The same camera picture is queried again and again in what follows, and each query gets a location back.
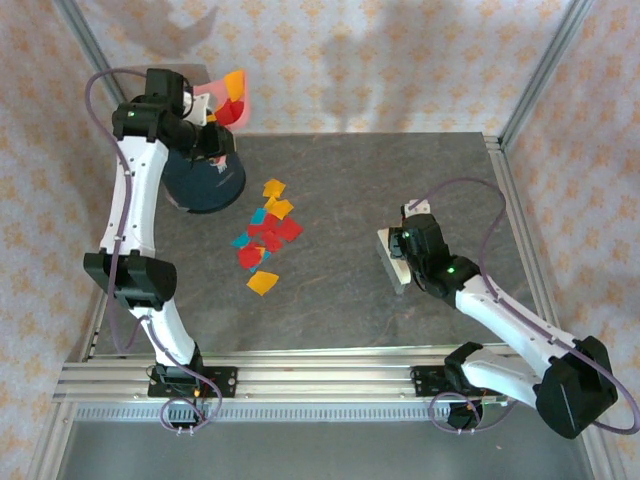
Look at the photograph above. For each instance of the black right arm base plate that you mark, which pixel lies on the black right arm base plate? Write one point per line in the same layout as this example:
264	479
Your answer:
425	382

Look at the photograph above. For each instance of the dark blue waste bin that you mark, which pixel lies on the dark blue waste bin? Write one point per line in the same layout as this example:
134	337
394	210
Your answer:
200	190

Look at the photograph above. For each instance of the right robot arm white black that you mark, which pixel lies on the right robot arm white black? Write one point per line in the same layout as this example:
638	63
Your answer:
500	320

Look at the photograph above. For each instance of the long aluminium table rail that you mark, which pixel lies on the long aluminium table rail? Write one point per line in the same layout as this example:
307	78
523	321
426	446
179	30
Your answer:
320	380

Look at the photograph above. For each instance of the aluminium table side rail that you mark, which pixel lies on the aluminium table side rail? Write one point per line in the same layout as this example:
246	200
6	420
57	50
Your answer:
502	160
95	336

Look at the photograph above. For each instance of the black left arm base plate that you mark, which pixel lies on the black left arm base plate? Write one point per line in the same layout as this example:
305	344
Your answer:
225	382

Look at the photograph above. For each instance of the pink plastic dustpan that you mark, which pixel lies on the pink plastic dustpan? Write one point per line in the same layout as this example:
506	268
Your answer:
210	89

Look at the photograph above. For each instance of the aluminium frame post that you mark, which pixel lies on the aluminium frame post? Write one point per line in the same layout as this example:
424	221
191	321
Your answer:
95	55
544	75

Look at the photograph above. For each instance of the small blue paper scrap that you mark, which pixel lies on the small blue paper scrap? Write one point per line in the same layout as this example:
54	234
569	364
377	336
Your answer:
266	257

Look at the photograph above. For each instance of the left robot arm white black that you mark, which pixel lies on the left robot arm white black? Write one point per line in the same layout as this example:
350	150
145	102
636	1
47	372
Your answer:
132	200

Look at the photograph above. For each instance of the red paper scrap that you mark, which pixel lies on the red paper scrap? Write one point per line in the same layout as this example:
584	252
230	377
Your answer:
291	229
262	227
249	257
273	242
229	111

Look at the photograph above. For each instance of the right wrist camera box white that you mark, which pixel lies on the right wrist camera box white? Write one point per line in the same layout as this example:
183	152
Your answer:
420	210

